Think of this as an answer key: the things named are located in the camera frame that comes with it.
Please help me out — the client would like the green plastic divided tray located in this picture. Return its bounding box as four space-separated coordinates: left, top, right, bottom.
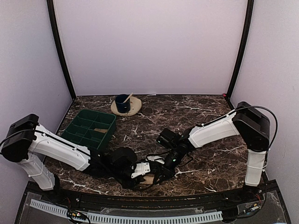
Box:
61 109 116 153

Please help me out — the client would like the wooden stick in cup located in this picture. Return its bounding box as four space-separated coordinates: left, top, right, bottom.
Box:
123 92 133 103

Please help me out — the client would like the striped brown red sock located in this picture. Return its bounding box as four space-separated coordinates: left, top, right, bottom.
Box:
140 175 155 185

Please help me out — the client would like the black frame post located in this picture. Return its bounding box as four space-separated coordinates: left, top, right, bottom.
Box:
225 0 255 101
46 0 77 101

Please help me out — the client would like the black front rail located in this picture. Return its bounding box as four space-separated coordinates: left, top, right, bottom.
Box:
61 189 244 209

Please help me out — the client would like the tan sock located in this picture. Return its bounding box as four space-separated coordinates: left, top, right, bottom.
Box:
94 128 108 133

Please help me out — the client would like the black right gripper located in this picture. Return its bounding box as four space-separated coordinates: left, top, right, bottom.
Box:
154 146 184 184

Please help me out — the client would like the dark blue cup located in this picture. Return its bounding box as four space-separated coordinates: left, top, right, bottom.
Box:
115 94 131 113

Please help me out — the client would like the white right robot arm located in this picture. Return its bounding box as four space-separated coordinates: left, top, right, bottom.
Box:
146 101 276 203

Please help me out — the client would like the black left frame post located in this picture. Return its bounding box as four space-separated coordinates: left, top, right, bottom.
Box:
46 0 77 101

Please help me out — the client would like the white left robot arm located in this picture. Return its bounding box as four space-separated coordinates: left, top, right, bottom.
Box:
0 114 151 203

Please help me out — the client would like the black right frame post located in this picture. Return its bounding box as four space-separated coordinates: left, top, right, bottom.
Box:
225 0 255 101

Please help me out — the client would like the white slotted cable duct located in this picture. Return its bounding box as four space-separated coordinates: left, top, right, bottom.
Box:
29 199 223 224

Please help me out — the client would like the small circuit board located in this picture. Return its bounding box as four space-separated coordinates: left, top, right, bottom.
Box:
66 210 87 221

